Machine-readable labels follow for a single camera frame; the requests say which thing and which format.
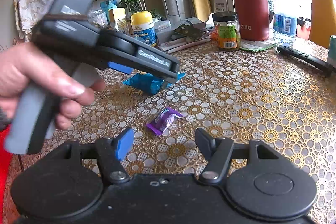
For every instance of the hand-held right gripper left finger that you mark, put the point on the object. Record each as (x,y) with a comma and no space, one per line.
(123,144)

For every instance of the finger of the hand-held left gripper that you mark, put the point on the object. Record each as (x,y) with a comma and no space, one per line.
(120,67)

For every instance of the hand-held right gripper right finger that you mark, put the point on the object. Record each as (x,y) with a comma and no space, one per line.
(206,142)

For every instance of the blue snack packet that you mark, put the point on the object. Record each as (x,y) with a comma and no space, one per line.
(144,83)

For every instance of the purple candy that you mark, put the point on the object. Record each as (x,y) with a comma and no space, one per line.
(164,120)

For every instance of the red and white box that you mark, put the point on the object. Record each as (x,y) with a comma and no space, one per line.
(4,174)

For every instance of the person's left hand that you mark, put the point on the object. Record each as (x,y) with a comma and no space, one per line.
(23,69)

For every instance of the clear plastic bag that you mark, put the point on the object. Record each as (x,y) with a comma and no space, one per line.
(98,18)

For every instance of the teal bottle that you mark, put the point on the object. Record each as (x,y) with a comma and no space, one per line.
(107,7)

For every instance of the yellow lid vitamin bottle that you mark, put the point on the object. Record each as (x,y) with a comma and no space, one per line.
(143,28)

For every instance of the tall yellow snack packet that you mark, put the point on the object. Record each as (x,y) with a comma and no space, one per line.
(116,18)

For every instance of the stack of papers and books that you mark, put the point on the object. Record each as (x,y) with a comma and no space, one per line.
(181,32)

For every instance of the green coaster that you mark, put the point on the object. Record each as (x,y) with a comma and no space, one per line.
(258,46)

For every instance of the glass jar black lid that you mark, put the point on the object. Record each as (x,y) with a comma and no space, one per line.
(227,32)

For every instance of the white card stand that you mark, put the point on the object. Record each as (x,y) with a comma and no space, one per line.
(220,3)

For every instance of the black remote control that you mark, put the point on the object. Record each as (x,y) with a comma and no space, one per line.
(304,57)

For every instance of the clear water bottle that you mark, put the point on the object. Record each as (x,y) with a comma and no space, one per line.
(284,14)

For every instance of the tissue box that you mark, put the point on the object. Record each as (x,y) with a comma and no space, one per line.
(332,49)

